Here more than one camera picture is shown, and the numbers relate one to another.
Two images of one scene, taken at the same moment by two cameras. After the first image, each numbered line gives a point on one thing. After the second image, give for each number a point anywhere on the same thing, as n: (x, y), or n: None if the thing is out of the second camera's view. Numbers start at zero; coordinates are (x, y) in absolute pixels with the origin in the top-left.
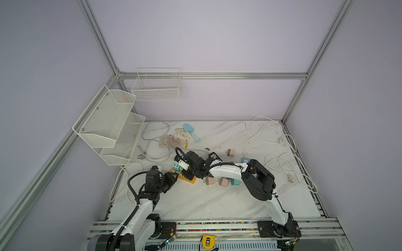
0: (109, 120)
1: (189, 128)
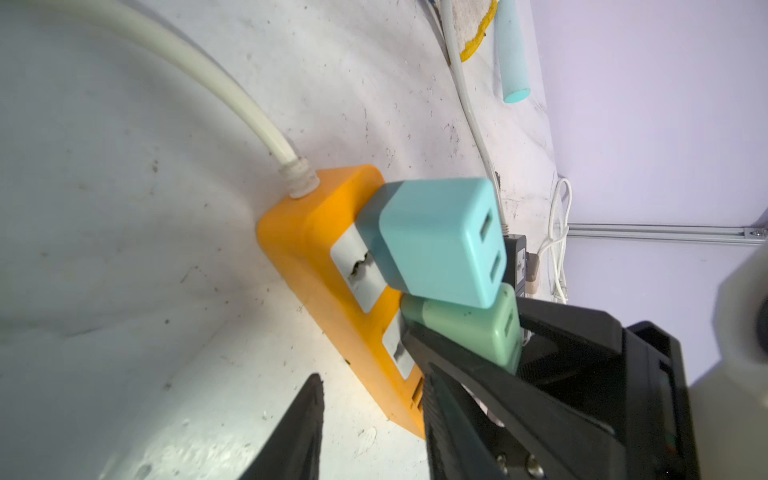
0: None
1: (514, 76)
